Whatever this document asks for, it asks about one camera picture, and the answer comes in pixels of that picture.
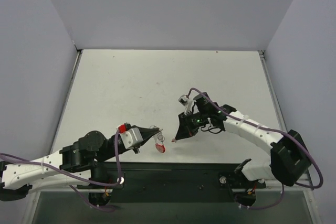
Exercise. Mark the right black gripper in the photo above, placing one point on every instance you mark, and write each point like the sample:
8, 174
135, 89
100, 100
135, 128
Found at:
186, 123

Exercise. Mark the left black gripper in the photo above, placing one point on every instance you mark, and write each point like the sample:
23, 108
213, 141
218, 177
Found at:
143, 135

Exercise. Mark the red handled keyring holder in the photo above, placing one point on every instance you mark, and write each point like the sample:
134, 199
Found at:
159, 139

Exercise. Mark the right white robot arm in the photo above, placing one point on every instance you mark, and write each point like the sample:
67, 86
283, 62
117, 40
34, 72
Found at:
288, 159

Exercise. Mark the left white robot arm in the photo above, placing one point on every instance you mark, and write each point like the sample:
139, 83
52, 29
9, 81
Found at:
91, 161

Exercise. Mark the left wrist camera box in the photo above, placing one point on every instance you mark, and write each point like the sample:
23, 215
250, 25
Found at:
131, 138

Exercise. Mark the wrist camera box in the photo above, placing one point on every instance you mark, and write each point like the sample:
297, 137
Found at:
183, 100
131, 138

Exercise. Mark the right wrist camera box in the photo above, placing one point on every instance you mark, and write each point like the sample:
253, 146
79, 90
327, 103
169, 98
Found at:
183, 100

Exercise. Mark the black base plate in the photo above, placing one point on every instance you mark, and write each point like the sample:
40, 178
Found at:
180, 183

